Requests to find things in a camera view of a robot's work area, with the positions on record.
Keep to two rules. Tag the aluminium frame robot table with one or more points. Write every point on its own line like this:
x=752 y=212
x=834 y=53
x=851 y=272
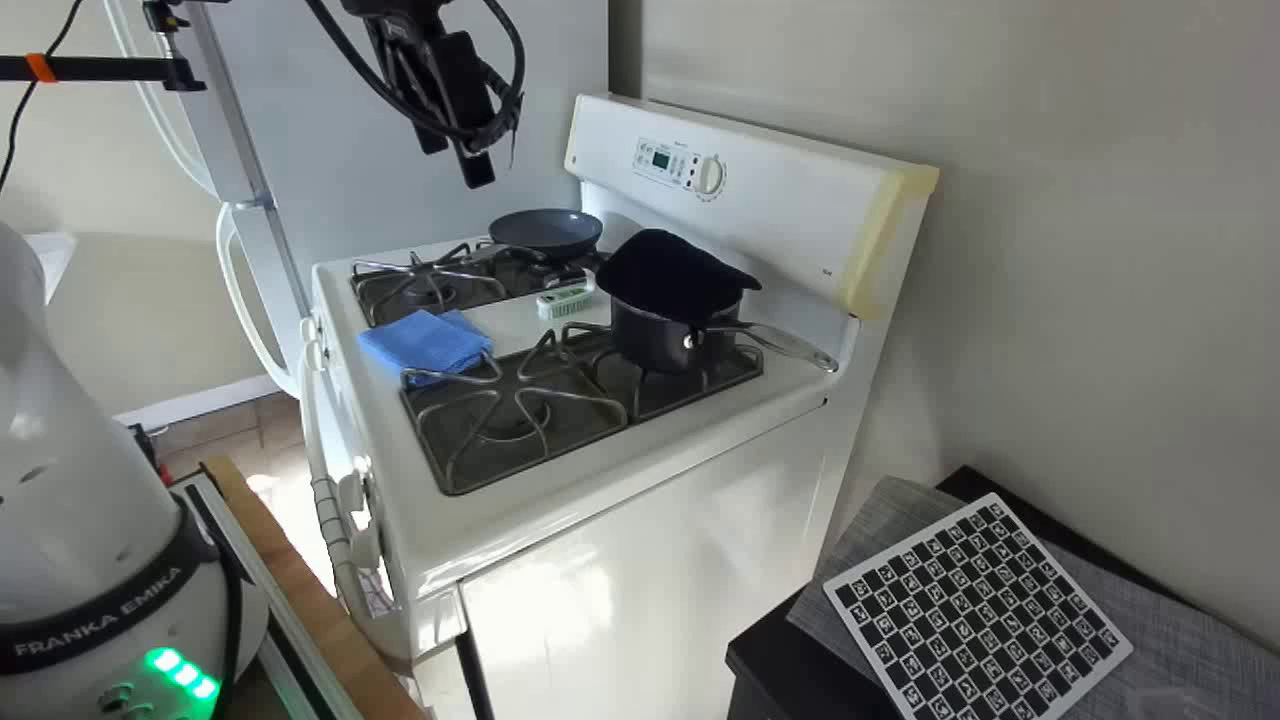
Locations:
x=244 y=563

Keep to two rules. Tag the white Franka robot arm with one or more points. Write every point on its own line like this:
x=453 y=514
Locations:
x=83 y=505

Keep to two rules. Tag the black cloth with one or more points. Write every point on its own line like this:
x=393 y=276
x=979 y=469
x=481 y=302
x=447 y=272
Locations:
x=675 y=272

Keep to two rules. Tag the black stove grate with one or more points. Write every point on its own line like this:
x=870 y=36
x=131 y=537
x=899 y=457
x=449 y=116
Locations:
x=534 y=400
x=426 y=286

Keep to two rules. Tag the dark metal pot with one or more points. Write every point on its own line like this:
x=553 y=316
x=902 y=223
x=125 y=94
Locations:
x=662 y=344

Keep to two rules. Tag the white gas stove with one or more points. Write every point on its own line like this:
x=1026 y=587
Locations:
x=603 y=587

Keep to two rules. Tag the refrigerator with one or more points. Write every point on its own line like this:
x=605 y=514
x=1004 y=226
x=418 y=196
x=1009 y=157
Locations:
x=335 y=163

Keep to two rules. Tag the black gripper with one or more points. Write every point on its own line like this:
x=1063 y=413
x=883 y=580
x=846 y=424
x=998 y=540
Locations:
x=453 y=85

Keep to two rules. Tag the blue cleaning cloth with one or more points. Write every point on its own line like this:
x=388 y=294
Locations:
x=426 y=344

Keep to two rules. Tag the wooden board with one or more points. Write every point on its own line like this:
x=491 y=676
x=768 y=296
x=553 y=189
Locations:
x=314 y=603

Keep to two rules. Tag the checkered calibration board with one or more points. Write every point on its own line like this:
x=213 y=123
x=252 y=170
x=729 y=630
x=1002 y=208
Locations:
x=980 y=615

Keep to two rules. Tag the small white green sponge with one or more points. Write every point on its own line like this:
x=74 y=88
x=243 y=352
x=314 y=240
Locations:
x=567 y=296

